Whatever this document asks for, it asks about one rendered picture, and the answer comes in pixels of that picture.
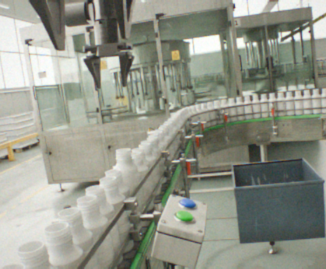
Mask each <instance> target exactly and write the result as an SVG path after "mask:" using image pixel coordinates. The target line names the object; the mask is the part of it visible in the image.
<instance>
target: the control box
mask: <svg viewBox="0 0 326 269"><path fill-rule="evenodd" d="M182 199H184V197H179V196H176V195H170V197H169V199H168V201H167V203H166V205H165V209H164V211H163V213H162V215H161V217H160V221H159V223H158V227H157V231H156V235H155V238H154V245H153V249H152V251H151V257H152V258H156V259H158V260H161V261H167V262H168V265H167V266H166V268H165V269H175V266H176V265H181V266H184V267H186V268H192V269H195V268H196V264H197V261H198V257H199V255H200V252H201V248H202V245H203V239H204V236H205V224H206V217H207V210H208V204H206V203H204V202H201V201H200V202H198V201H195V200H193V201H194V202H195V203H196V206H195V207H185V206H183V205H182V204H181V203H180V202H181V200H182ZM178 211H185V212H190V213H191V214H193V221H183V220H181V219H179V218H177V212H178Z"/></svg>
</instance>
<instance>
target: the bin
mask: <svg viewBox="0 0 326 269"><path fill-rule="evenodd" d="M226 174H232V178H233V187H228V188H213V189H203V190H195V191H189V193H207V192H215V191H232V190H233V194H234V197H235V199H236V215H237V216H233V217H222V218H211V219H206V221H207V220H218V219H235V218H237V221H238V235H239V237H238V238H224V239H209V240H203V242H211V241H226V240H240V244H242V243H254V242H277V241H283V240H305V239H311V238H325V198H324V189H325V188H324V183H325V180H324V179H323V178H322V177H321V176H320V175H319V174H318V173H317V172H316V170H314V169H313V167H312V166H311V165H310V164H309V163H308V162H307V161H306V160H305V159H304V158H293V159H285V160H272V161H264V162H257V163H243V164H236V165H231V172H223V173H208V174H194V175H187V176H188V178H196V177H211V176H219V175H226Z"/></svg>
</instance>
